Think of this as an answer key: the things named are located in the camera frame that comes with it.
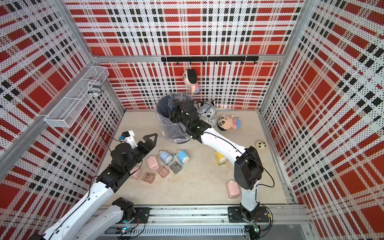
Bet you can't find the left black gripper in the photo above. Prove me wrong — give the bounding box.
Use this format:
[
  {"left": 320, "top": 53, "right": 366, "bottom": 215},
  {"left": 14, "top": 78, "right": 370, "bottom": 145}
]
[{"left": 124, "top": 133, "right": 158, "bottom": 173}]

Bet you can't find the pink sharpener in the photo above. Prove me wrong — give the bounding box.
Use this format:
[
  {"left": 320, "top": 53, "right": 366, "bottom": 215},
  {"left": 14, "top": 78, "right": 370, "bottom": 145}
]
[
  {"left": 147, "top": 156, "right": 160, "bottom": 171},
  {"left": 130, "top": 167, "right": 141, "bottom": 180},
  {"left": 226, "top": 180, "right": 241, "bottom": 199}
]

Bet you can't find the grey bin with plastic liner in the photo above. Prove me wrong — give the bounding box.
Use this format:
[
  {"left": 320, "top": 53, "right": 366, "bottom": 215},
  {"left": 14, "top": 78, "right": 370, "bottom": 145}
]
[{"left": 156, "top": 93, "right": 194, "bottom": 144}]

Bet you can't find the translucent pink sharpener tray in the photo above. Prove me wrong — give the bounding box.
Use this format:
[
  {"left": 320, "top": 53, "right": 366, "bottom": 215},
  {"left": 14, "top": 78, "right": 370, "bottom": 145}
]
[{"left": 142, "top": 172, "right": 156, "bottom": 184}]

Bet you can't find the translucent grey sharpener tray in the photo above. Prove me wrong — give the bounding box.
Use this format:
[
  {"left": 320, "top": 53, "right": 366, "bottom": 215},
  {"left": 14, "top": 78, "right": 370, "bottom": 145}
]
[{"left": 169, "top": 161, "right": 182, "bottom": 175}]

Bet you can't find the blue sharpener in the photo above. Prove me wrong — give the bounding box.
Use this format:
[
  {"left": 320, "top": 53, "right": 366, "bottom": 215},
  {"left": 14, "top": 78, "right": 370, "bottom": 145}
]
[
  {"left": 159, "top": 150, "right": 174, "bottom": 166},
  {"left": 175, "top": 150, "right": 190, "bottom": 165}
]

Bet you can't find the yellow pencil sharpener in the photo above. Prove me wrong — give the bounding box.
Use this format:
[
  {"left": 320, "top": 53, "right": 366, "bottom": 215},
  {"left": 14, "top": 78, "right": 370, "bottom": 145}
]
[{"left": 215, "top": 151, "right": 227, "bottom": 166}]

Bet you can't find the blue sharpener front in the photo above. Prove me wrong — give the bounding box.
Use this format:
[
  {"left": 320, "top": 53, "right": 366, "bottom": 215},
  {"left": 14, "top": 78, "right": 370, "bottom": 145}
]
[{"left": 159, "top": 150, "right": 174, "bottom": 166}]

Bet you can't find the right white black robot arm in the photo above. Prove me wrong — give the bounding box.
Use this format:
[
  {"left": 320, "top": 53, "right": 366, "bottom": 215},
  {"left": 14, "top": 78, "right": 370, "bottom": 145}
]
[{"left": 169, "top": 100, "right": 266, "bottom": 222}]

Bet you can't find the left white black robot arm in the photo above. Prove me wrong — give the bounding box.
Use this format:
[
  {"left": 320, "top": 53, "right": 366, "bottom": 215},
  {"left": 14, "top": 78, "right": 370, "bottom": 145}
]
[{"left": 30, "top": 131, "right": 158, "bottom": 240}]

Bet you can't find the husky plush toy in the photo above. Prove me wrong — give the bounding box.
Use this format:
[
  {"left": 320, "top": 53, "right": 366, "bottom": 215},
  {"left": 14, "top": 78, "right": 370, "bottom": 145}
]
[{"left": 198, "top": 101, "right": 217, "bottom": 128}]

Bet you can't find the hanging cartoon boy doll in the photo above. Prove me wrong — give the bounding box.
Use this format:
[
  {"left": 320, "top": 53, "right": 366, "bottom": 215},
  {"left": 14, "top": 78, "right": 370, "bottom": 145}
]
[{"left": 183, "top": 69, "right": 200, "bottom": 94}]

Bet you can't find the lying cartoon boy doll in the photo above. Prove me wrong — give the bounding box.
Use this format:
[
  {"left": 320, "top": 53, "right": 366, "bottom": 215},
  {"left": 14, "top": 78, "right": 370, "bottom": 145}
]
[{"left": 217, "top": 114, "right": 242, "bottom": 131}]

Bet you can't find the black white can in basket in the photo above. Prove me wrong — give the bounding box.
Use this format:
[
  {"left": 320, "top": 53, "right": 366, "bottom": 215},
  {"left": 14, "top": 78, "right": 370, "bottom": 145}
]
[{"left": 88, "top": 77, "right": 102, "bottom": 97}]

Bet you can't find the cream panda face ball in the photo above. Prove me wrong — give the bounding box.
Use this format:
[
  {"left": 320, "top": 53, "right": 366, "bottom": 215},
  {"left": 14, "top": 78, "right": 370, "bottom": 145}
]
[{"left": 255, "top": 140, "right": 267, "bottom": 150}]

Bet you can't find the left green circuit board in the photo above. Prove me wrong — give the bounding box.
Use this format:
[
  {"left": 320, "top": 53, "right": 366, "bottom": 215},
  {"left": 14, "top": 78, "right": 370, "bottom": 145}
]
[{"left": 115, "top": 227, "right": 134, "bottom": 235}]

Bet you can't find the green circuit board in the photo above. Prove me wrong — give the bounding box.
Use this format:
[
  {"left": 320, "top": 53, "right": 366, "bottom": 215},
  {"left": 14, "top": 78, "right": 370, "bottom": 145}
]
[
  {"left": 115, "top": 227, "right": 134, "bottom": 235},
  {"left": 244, "top": 225, "right": 261, "bottom": 240}
]

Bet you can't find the right green circuit board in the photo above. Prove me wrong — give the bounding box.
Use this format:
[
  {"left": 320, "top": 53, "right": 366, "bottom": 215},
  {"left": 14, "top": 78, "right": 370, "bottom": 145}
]
[{"left": 244, "top": 225, "right": 261, "bottom": 240}]

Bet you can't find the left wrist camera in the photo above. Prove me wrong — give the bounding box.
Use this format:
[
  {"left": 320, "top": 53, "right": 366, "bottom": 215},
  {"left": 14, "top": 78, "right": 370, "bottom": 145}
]
[{"left": 119, "top": 131, "right": 138, "bottom": 149}]

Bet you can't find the black wall hook rail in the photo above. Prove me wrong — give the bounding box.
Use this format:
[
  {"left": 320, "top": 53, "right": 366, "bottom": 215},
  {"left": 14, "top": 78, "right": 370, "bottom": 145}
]
[{"left": 161, "top": 56, "right": 259, "bottom": 64}]

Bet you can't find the white wire wall basket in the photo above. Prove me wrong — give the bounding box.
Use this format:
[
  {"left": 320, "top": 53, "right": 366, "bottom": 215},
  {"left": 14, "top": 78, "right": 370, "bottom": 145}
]
[{"left": 44, "top": 66, "right": 109, "bottom": 128}]

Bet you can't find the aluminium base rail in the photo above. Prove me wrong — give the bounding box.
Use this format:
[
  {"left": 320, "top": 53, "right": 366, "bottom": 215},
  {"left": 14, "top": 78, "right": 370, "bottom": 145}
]
[{"left": 88, "top": 205, "right": 315, "bottom": 240}]

